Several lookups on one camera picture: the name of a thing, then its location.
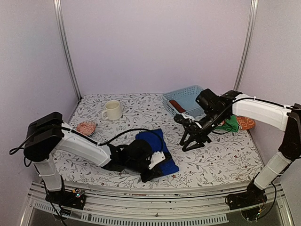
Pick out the cream ceramic mug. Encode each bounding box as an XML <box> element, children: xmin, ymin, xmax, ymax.
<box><xmin>101</xmin><ymin>100</ymin><xmax>122</xmax><ymax>121</ymax></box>

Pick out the orange patterned towel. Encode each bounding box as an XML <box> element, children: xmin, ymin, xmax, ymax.
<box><xmin>236</xmin><ymin>116</ymin><xmax>256</xmax><ymax>130</ymax></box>

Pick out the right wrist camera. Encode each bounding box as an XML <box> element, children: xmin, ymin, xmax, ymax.
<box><xmin>174</xmin><ymin>114</ymin><xmax>195</xmax><ymax>126</ymax></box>

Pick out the right aluminium frame post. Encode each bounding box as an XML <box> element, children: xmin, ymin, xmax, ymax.
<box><xmin>233</xmin><ymin>0</ymin><xmax>258</xmax><ymax>91</ymax></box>

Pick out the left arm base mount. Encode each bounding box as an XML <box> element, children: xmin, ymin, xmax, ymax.
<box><xmin>45</xmin><ymin>186</ymin><xmax>87</xmax><ymax>210</ymax></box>

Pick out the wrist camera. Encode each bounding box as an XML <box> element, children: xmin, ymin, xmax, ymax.
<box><xmin>174</xmin><ymin>114</ymin><xmax>195</xmax><ymax>126</ymax></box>
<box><xmin>148</xmin><ymin>152</ymin><xmax>172</xmax><ymax>170</ymax></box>

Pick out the floral table mat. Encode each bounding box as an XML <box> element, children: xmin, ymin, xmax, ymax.
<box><xmin>54</xmin><ymin>94</ymin><xmax>263</xmax><ymax>189</ymax></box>

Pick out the left aluminium frame post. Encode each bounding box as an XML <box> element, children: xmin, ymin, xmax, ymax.
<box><xmin>53</xmin><ymin>0</ymin><xmax>82</xmax><ymax>101</ymax></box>

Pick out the aluminium frame post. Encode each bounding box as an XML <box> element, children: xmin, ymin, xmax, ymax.
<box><xmin>53</xmin><ymin>0</ymin><xmax>82</xmax><ymax>101</ymax></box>
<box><xmin>233</xmin><ymin>0</ymin><xmax>258</xmax><ymax>91</ymax></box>

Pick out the front aluminium rail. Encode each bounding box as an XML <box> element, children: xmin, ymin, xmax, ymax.
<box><xmin>21</xmin><ymin>181</ymin><xmax>292</xmax><ymax>226</ymax></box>

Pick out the brown towel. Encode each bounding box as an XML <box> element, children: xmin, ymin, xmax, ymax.
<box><xmin>169</xmin><ymin>99</ymin><xmax>186</xmax><ymax>113</ymax></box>

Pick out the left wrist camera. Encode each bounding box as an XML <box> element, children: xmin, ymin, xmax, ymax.
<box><xmin>148</xmin><ymin>152</ymin><xmax>172</xmax><ymax>170</ymax></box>

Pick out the light blue plastic basket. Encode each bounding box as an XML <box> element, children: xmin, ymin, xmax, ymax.
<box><xmin>161</xmin><ymin>85</ymin><xmax>204</xmax><ymax>117</ymax></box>

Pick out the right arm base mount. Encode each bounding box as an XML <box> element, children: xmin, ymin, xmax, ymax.
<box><xmin>225</xmin><ymin>180</ymin><xmax>268</xmax><ymax>210</ymax></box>

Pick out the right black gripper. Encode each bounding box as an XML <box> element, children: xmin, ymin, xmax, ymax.
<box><xmin>180</xmin><ymin>111</ymin><xmax>228</xmax><ymax>153</ymax></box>

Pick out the red patterned small bowl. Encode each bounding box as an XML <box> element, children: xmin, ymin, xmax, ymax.
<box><xmin>76</xmin><ymin>121</ymin><xmax>96</xmax><ymax>137</ymax></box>

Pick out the green towel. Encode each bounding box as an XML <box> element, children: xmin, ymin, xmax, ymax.
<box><xmin>216</xmin><ymin>115</ymin><xmax>239</xmax><ymax>132</ymax></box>

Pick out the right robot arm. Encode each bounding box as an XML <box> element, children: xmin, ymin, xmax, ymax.
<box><xmin>174</xmin><ymin>89</ymin><xmax>301</xmax><ymax>205</ymax></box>

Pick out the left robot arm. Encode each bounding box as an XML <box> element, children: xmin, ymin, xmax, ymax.
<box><xmin>23</xmin><ymin>112</ymin><xmax>166</xmax><ymax>204</ymax></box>

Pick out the blue towel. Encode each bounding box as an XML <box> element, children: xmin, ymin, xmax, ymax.
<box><xmin>135</xmin><ymin>129</ymin><xmax>179</xmax><ymax>176</ymax></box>

